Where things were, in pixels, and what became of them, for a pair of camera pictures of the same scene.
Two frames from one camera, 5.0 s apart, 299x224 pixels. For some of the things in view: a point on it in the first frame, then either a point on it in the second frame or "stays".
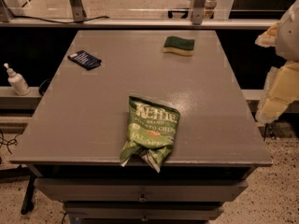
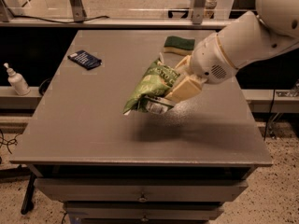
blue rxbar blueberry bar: (85, 60) stays
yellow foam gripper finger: (268, 38) to (184, 63)
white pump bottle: (17, 81) stays
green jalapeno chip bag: (151, 129) to (157, 83)
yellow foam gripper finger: (281, 91) to (189, 88)
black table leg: (28, 199) stays
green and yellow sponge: (177, 45) stays
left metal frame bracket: (78, 13) stays
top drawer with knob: (139, 189) stays
